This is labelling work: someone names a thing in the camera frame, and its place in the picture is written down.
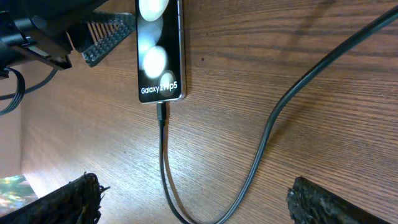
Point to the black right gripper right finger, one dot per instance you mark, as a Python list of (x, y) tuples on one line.
[(310, 203)]

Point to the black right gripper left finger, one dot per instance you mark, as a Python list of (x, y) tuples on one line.
[(77, 202)]

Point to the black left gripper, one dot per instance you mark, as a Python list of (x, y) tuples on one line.
[(34, 30)]

